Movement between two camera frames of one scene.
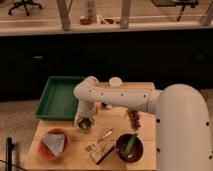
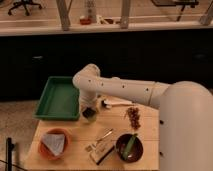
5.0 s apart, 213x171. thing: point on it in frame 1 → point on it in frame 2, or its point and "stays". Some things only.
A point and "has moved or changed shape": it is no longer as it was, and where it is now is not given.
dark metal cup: [85, 124] has moved or changed shape
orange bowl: [45, 151] stays
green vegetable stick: [129, 144] stays
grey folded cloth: [54, 142] stays
